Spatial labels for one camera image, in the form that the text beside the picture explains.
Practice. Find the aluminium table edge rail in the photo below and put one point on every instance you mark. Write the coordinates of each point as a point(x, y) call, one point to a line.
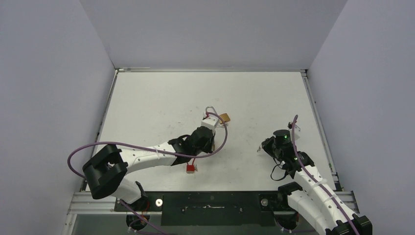
point(320, 128)

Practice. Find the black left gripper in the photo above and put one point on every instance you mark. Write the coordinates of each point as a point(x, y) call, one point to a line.
point(208, 149)

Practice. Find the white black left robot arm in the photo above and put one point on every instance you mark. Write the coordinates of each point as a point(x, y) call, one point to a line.
point(105, 172)

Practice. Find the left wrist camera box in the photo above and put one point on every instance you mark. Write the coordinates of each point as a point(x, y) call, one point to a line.
point(209, 121)

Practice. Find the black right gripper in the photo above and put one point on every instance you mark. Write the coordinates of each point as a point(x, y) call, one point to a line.
point(267, 146)

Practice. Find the brass padlock long shackle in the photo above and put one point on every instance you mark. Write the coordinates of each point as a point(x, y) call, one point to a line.
point(225, 117)

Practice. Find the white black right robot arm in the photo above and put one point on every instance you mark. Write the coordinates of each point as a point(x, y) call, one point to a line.
point(309, 194)

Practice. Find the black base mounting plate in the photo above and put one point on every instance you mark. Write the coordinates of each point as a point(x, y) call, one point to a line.
point(218, 208)

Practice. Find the red cable padlock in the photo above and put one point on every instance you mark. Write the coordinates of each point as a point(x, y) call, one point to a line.
point(191, 166)

